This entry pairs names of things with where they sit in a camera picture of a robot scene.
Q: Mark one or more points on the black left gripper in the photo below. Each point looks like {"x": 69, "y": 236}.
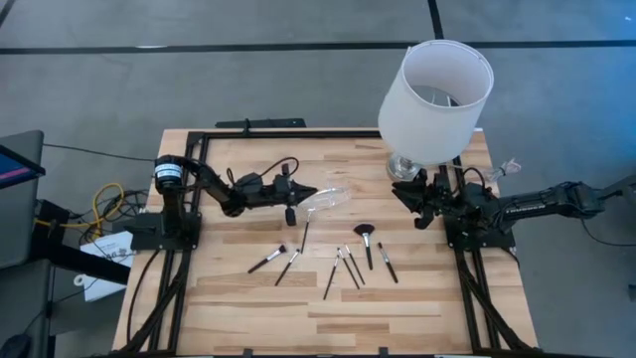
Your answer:
{"x": 263, "y": 191}

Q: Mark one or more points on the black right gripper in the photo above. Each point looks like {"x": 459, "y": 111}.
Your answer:
{"x": 439, "y": 191}

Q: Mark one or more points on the clear acrylic brush organizer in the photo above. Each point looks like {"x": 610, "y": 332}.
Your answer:
{"x": 325, "y": 199}

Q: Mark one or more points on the round head black makeup brush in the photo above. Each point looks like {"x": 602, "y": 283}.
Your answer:
{"x": 268, "y": 258}

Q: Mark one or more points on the large fluffy powder brush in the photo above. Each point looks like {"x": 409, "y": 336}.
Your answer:
{"x": 367, "y": 243}

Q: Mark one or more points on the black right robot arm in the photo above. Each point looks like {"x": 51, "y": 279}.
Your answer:
{"x": 546, "y": 201}

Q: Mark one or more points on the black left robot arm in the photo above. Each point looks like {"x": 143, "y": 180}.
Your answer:
{"x": 171, "y": 171}

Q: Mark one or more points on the white shade silver table lamp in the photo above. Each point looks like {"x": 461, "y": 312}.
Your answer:
{"x": 427, "y": 124}

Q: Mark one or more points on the clear plastic bag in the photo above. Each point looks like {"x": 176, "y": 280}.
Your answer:
{"x": 504, "y": 168}

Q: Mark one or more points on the white paper sheet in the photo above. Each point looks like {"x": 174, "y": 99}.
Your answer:
{"x": 107, "y": 248}

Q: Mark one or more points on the black stand base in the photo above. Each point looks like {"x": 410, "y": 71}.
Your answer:
{"x": 74, "y": 258}

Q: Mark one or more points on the grey side table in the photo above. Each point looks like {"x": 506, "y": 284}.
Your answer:
{"x": 20, "y": 224}

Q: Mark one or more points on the open laptop screen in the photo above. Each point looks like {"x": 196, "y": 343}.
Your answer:
{"x": 15, "y": 169}

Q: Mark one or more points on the black aluminium table frame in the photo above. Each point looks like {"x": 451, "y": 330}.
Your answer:
{"x": 278, "y": 134}

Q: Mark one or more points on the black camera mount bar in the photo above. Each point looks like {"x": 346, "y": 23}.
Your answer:
{"x": 268, "y": 123}

